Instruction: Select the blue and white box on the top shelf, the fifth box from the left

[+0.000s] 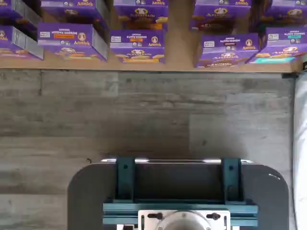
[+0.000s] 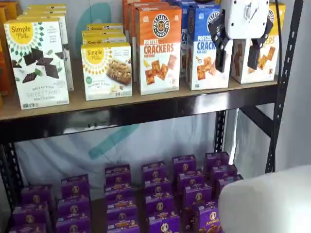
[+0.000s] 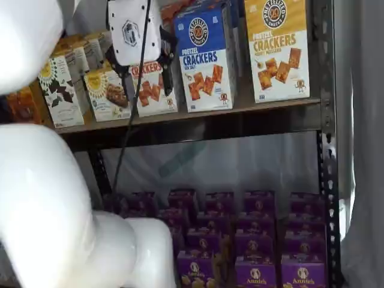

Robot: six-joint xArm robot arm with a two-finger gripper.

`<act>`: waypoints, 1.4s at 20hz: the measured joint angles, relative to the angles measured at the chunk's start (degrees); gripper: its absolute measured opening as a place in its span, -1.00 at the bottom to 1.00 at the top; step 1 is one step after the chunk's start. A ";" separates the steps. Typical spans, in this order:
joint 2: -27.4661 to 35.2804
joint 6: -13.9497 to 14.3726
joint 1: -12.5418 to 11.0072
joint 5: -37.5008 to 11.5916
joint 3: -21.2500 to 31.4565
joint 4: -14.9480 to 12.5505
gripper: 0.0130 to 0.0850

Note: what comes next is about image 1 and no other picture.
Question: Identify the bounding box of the purple Annie's box orange label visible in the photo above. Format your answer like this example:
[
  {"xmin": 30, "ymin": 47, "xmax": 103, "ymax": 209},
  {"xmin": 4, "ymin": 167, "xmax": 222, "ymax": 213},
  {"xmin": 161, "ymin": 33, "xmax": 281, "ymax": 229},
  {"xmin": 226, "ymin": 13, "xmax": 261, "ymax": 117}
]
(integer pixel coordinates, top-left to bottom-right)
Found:
[{"xmin": 37, "ymin": 22, "xmax": 108, "ymax": 62}]

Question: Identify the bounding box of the wooden shelf board with Annie's boxes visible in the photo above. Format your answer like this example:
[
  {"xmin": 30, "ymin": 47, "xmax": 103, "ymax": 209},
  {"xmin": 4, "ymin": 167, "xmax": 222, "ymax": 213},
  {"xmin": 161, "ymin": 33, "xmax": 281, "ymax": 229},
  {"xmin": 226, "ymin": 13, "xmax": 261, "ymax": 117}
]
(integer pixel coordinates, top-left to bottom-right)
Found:
[{"xmin": 0, "ymin": 0, "xmax": 305, "ymax": 73}]

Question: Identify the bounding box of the purple Annie's box teal label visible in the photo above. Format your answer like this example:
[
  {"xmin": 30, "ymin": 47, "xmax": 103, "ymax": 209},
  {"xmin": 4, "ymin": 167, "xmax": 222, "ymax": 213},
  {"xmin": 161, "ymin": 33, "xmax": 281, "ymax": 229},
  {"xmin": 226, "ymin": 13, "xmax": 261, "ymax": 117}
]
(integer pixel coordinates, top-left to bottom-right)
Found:
[{"xmin": 246, "ymin": 26, "xmax": 307, "ymax": 65}]

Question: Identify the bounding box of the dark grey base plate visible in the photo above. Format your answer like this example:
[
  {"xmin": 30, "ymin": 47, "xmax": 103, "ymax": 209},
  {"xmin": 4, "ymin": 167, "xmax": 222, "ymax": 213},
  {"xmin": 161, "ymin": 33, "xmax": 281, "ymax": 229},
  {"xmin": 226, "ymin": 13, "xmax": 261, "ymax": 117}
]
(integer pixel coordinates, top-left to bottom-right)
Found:
[{"xmin": 67, "ymin": 158, "xmax": 290, "ymax": 230}]

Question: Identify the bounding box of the purple Annie's snack box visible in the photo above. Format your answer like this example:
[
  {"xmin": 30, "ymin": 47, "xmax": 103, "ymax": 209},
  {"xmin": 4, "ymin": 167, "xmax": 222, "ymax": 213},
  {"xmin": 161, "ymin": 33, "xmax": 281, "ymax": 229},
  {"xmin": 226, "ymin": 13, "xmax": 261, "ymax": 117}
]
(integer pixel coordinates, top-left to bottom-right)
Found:
[
  {"xmin": 190, "ymin": 0, "xmax": 252, "ymax": 35},
  {"xmin": 0, "ymin": 0, "xmax": 43, "ymax": 33},
  {"xmin": 40, "ymin": 0, "xmax": 111, "ymax": 39},
  {"xmin": 113, "ymin": 0, "xmax": 170, "ymax": 31},
  {"xmin": 250, "ymin": 0, "xmax": 307, "ymax": 28}
]

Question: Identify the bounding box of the purple Annie's box pink label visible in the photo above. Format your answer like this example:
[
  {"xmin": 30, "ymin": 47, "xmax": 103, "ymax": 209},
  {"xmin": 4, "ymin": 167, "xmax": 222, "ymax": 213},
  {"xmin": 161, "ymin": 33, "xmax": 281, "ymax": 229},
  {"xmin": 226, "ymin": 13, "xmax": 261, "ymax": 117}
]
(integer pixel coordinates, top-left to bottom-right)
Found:
[{"xmin": 0, "ymin": 25, "xmax": 45, "ymax": 60}]

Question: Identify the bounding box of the teal metal base frame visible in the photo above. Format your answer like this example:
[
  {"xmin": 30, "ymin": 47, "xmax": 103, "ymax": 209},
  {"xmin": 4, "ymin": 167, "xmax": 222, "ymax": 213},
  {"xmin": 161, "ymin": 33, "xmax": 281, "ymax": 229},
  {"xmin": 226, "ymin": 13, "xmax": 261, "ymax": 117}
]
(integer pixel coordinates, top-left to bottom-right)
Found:
[{"xmin": 102, "ymin": 157, "xmax": 259, "ymax": 226}]

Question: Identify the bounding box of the purple Annie's box brown label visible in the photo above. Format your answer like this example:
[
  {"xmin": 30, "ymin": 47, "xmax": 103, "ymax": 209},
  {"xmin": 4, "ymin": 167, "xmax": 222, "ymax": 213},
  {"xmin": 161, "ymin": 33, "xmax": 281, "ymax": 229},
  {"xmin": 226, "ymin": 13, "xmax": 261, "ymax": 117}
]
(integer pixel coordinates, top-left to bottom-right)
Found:
[{"xmin": 194, "ymin": 33, "xmax": 260, "ymax": 69}]

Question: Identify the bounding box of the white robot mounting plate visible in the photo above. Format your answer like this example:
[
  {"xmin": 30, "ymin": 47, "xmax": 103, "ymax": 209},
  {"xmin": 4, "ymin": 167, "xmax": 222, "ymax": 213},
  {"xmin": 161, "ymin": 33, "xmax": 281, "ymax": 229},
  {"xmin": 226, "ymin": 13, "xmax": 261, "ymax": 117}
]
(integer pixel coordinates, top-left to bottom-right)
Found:
[{"xmin": 137, "ymin": 209, "xmax": 231, "ymax": 230}]

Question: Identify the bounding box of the white curtain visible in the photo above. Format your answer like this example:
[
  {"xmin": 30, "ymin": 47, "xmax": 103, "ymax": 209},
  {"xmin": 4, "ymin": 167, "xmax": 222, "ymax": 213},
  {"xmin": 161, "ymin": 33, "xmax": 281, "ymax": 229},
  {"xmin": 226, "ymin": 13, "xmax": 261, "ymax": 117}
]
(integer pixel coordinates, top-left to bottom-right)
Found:
[{"xmin": 293, "ymin": 76, "xmax": 307, "ymax": 230}]

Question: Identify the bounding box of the purple Annie's box yellow label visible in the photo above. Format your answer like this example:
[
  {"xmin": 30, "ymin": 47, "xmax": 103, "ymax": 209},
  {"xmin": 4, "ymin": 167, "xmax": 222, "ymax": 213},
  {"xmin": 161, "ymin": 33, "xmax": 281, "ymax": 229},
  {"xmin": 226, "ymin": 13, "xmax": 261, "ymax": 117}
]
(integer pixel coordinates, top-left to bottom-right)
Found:
[{"xmin": 109, "ymin": 29, "xmax": 166, "ymax": 64}]

